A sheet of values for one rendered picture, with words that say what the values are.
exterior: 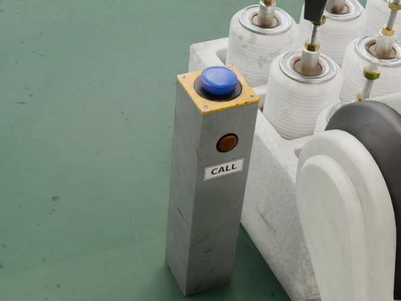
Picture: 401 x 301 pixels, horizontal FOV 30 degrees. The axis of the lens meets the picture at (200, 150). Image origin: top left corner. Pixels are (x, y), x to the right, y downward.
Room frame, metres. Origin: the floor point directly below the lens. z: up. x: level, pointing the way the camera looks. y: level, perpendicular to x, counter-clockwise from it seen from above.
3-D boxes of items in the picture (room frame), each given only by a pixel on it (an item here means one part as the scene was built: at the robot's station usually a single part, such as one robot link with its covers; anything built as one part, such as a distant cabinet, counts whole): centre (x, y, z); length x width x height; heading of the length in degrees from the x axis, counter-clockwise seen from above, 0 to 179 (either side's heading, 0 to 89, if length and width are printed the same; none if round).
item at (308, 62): (0.81, -0.13, 0.26); 0.02 x 0.02 x 0.03
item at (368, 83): (0.71, -0.18, 0.30); 0.01 x 0.01 x 0.08
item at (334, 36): (0.97, -0.18, 0.16); 0.10 x 0.10 x 0.18
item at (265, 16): (0.91, -0.07, 0.26); 0.02 x 0.02 x 0.03
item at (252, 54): (0.91, -0.07, 0.16); 0.10 x 0.10 x 0.18
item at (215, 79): (0.66, -0.01, 0.32); 0.04 x 0.04 x 0.02
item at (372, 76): (0.71, -0.18, 0.32); 0.02 x 0.02 x 0.01; 35
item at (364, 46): (0.86, -0.23, 0.25); 0.08 x 0.08 x 0.01
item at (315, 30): (0.81, -0.13, 0.30); 0.01 x 0.01 x 0.08
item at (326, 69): (0.81, -0.13, 0.25); 0.08 x 0.08 x 0.01
